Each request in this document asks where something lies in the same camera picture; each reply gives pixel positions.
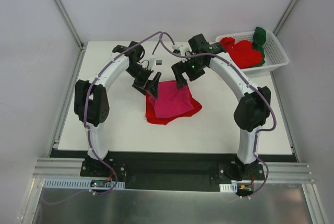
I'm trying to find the magenta t shirt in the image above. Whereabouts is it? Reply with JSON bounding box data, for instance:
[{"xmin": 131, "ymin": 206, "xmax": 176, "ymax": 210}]
[{"xmin": 153, "ymin": 81, "xmax": 194, "ymax": 119}]

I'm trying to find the red t shirt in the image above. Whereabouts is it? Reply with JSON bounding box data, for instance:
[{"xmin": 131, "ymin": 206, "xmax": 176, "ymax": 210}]
[
  {"xmin": 146, "ymin": 92, "xmax": 202, "ymax": 125},
  {"xmin": 219, "ymin": 37, "xmax": 264, "ymax": 69}
]

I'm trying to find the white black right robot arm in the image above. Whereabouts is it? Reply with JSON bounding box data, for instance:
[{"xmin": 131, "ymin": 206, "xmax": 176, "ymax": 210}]
[{"xmin": 171, "ymin": 34, "xmax": 271, "ymax": 181}]

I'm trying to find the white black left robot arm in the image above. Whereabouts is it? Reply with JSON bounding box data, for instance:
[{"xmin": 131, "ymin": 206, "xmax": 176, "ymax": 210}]
[{"xmin": 74, "ymin": 41, "xmax": 162, "ymax": 176}]

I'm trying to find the red t shirt in basket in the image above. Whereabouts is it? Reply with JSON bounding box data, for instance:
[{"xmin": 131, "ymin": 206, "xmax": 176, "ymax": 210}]
[{"xmin": 219, "ymin": 37, "xmax": 264, "ymax": 69}]

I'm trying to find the green t shirt in basket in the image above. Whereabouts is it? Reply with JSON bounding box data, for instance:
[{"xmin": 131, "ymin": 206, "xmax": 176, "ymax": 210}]
[{"xmin": 252, "ymin": 27, "xmax": 267, "ymax": 67}]

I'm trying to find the black centre base bar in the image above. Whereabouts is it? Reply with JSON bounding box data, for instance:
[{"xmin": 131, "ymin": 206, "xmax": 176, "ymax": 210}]
[{"xmin": 49, "ymin": 150, "xmax": 300, "ymax": 192}]

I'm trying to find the white plastic laundry basket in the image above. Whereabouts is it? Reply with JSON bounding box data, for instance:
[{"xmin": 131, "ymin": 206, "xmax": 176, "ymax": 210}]
[{"xmin": 216, "ymin": 31, "xmax": 289, "ymax": 74}]

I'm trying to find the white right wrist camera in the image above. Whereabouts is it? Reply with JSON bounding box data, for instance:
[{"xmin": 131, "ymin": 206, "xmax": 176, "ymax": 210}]
[{"xmin": 172, "ymin": 44, "xmax": 192, "ymax": 58}]

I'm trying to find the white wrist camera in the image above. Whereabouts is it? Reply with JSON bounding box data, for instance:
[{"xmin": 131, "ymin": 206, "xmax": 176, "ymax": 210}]
[
  {"xmin": 172, "ymin": 44, "xmax": 192, "ymax": 58},
  {"xmin": 148, "ymin": 58, "xmax": 162, "ymax": 69}
]

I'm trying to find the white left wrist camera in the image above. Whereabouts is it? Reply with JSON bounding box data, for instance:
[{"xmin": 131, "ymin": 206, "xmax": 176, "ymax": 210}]
[{"xmin": 148, "ymin": 58, "xmax": 162, "ymax": 69}]

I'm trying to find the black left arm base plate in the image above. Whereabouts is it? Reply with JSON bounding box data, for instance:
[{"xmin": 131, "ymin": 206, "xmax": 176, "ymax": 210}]
[{"xmin": 80, "ymin": 156, "xmax": 126, "ymax": 179}]

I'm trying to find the aluminium left frame rail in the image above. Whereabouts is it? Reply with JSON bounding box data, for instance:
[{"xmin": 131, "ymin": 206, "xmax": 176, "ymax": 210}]
[{"xmin": 47, "ymin": 0, "xmax": 85, "ymax": 157}]

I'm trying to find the aluminium frame rail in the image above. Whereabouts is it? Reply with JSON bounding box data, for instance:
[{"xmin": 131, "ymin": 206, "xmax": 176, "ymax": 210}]
[
  {"xmin": 47, "ymin": 0, "xmax": 85, "ymax": 157},
  {"xmin": 33, "ymin": 158, "xmax": 316, "ymax": 184},
  {"xmin": 273, "ymin": 0, "xmax": 299, "ymax": 36}
]

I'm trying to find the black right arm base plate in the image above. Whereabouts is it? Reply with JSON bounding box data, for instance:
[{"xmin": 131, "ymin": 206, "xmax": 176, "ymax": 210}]
[{"xmin": 218, "ymin": 160, "xmax": 265, "ymax": 181}]

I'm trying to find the white right cable duct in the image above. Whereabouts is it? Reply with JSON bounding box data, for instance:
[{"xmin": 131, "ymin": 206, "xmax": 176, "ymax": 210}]
[{"xmin": 219, "ymin": 182, "xmax": 237, "ymax": 193}]

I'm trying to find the white cable duct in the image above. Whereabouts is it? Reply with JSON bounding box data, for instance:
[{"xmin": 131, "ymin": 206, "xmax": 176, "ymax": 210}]
[
  {"xmin": 219, "ymin": 182, "xmax": 237, "ymax": 193},
  {"xmin": 44, "ymin": 179, "xmax": 125, "ymax": 190}
]

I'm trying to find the white left cable duct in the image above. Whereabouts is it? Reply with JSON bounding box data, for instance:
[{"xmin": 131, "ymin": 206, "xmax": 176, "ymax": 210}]
[{"xmin": 44, "ymin": 179, "xmax": 125, "ymax": 190}]

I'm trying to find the aluminium right frame rail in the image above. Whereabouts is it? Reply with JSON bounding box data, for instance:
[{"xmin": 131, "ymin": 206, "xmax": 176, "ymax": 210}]
[{"xmin": 273, "ymin": 0, "xmax": 299, "ymax": 36}]

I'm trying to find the aluminium front frame rail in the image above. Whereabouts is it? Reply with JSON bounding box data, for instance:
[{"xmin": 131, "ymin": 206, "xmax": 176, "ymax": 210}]
[{"xmin": 33, "ymin": 158, "xmax": 316, "ymax": 184}]

